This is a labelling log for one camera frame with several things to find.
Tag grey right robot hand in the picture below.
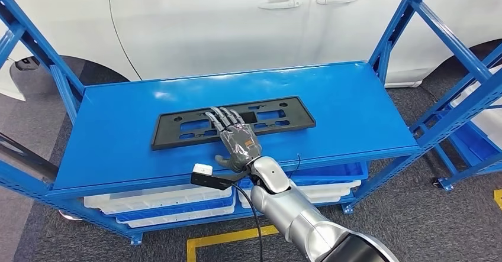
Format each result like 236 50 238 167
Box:
204 106 263 173

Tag black plastic frame part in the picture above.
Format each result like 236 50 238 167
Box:
150 96 317 151

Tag blue metal shelf rack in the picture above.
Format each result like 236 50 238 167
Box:
410 44 502 192
0 0 502 247

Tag white car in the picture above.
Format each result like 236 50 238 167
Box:
0 0 502 102

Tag pole stand with round base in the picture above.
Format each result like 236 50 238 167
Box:
0 132 84 222

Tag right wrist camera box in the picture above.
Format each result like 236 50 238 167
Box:
190 163 233 192

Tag thin black wire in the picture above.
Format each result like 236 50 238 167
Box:
288 153 303 175

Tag black camera cable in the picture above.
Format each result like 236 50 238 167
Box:
229 182 265 262

